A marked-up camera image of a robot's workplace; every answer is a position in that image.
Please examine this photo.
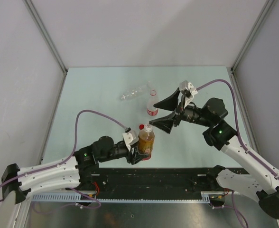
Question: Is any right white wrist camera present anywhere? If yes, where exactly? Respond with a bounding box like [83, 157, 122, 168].
[179, 80, 198, 109]

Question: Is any yellow red tea bottle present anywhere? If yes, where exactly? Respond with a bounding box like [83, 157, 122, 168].
[138, 130, 155, 161]

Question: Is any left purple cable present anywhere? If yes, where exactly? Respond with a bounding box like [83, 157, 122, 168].
[0, 109, 130, 203]

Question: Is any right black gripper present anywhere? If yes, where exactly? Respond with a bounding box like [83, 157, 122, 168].
[149, 88, 212, 134]

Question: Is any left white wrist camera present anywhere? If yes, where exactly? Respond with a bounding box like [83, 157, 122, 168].
[122, 128, 139, 152]

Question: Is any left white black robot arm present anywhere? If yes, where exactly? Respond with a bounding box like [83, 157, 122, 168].
[1, 136, 148, 204]

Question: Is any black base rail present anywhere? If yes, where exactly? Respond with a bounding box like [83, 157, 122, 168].
[76, 168, 227, 200]

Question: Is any white tea bottle cap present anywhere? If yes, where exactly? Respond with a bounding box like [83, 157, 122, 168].
[143, 124, 152, 133]

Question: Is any aluminium frame post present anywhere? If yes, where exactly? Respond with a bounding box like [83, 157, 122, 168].
[23, 0, 68, 73]
[231, 0, 277, 72]

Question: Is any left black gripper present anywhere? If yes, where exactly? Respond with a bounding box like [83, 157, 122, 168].
[99, 141, 149, 164]

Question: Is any red label plastic bottle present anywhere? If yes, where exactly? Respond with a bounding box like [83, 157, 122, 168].
[146, 90, 159, 116]

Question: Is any left aluminium frame post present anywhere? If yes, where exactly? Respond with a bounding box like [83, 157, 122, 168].
[23, 0, 68, 73]

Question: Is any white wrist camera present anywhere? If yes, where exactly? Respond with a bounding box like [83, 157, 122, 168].
[122, 128, 139, 152]
[179, 80, 198, 109]

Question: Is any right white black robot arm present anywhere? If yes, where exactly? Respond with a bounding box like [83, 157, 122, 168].
[149, 89, 279, 219]

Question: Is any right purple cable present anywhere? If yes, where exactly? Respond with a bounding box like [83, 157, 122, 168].
[196, 79, 279, 190]

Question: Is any purple cable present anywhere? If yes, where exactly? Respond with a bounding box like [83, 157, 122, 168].
[0, 109, 130, 203]
[196, 79, 279, 190]

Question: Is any grey slotted cable duct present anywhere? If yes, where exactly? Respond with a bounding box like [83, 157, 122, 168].
[31, 191, 225, 204]

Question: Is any clear plastic water bottle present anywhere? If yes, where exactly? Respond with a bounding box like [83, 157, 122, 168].
[119, 81, 151, 101]

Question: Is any right aluminium frame post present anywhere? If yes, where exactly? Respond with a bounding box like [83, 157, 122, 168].
[231, 0, 277, 72]

